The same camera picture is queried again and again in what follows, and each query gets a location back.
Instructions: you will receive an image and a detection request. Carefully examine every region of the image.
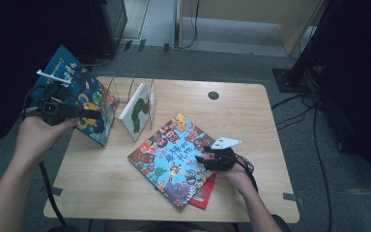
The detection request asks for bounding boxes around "clear acrylic book rack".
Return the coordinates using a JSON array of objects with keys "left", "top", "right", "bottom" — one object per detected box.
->
[{"left": 100, "top": 76, "right": 157, "bottom": 143}]

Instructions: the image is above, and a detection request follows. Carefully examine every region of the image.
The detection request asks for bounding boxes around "dark blue picture book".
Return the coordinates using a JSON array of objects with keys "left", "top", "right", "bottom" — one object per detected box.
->
[{"left": 30, "top": 43, "right": 120, "bottom": 147}]

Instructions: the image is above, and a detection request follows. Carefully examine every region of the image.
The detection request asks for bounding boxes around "hanging black cable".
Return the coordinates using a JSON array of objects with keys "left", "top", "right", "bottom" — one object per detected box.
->
[{"left": 178, "top": 0, "right": 201, "bottom": 50}]

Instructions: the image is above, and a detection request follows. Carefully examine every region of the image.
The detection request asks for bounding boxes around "white caterpillar picture book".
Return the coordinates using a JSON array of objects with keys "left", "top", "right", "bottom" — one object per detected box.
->
[{"left": 119, "top": 82, "right": 156, "bottom": 142}]

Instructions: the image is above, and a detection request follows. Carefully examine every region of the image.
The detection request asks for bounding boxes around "long black floor cable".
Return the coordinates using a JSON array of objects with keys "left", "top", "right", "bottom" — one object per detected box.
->
[{"left": 312, "top": 105, "right": 333, "bottom": 232}]

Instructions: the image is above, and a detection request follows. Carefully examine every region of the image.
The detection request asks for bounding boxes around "person's left hand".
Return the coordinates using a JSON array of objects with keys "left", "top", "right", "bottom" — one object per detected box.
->
[{"left": 14, "top": 115, "right": 78, "bottom": 165}]

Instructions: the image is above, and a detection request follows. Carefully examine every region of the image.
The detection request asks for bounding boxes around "person's right hand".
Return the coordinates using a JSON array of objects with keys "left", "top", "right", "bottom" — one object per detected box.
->
[{"left": 215, "top": 162, "right": 255, "bottom": 196}]

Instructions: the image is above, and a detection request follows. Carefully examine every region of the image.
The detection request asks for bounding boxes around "red picture book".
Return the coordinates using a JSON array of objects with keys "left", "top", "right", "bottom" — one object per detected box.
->
[{"left": 156, "top": 173, "right": 217, "bottom": 211}]

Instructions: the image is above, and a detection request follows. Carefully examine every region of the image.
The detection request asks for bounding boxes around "black stand base plate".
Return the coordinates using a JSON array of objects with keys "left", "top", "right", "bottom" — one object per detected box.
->
[{"left": 272, "top": 67, "right": 311, "bottom": 94}]

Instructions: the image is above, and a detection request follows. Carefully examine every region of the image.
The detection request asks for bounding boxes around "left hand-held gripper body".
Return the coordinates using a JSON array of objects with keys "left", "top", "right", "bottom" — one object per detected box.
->
[{"left": 25, "top": 69, "right": 84, "bottom": 127}]

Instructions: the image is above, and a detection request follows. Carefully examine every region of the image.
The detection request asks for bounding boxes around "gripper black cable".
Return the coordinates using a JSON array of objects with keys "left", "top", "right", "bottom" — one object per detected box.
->
[
  {"left": 21, "top": 84, "right": 70, "bottom": 232},
  {"left": 234, "top": 154, "right": 259, "bottom": 194}
]

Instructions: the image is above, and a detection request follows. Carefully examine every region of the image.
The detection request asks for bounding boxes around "dark curtain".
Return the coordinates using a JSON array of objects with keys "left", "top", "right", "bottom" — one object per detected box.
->
[
  {"left": 0, "top": 0, "right": 107, "bottom": 153},
  {"left": 312, "top": 0, "right": 371, "bottom": 194}
]

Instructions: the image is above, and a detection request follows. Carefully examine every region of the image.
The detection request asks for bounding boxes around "black cabinet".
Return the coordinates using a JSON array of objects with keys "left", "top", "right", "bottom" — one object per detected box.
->
[{"left": 90, "top": 0, "right": 128, "bottom": 58}]

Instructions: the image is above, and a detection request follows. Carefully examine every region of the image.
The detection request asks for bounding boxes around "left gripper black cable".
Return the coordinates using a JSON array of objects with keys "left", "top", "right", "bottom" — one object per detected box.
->
[{"left": 21, "top": 84, "right": 70, "bottom": 232}]

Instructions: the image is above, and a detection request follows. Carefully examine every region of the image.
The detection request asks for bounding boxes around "light blue monster picture book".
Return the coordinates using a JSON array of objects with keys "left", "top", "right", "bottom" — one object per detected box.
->
[{"left": 128, "top": 112, "right": 216, "bottom": 211}]

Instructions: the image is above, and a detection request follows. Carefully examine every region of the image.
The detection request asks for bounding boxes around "beige wooden furniture panel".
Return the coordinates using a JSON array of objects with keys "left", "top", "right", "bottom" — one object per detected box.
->
[{"left": 177, "top": 0, "right": 327, "bottom": 56}]

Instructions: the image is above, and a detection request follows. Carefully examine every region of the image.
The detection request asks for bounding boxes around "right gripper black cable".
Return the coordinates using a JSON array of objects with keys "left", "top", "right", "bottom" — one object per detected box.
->
[{"left": 234, "top": 154, "right": 259, "bottom": 194}]

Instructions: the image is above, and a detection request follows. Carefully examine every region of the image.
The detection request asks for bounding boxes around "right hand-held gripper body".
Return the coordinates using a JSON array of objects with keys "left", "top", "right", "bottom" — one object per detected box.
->
[{"left": 206, "top": 135, "right": 243, "bottom": 172}]

